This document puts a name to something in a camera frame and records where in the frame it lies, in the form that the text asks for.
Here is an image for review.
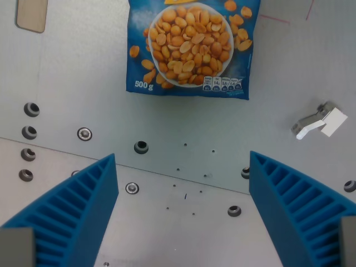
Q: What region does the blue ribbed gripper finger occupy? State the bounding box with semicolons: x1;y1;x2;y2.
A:
249;150;356;267
0;153;120;267

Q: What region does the white plastic clip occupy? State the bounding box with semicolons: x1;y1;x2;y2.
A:
290;101;349;141

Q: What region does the blue peanut bag 500 g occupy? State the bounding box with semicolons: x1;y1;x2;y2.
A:
125;0;262;101

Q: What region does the light wooden board piece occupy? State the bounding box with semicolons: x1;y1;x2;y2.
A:
16;0;47;34

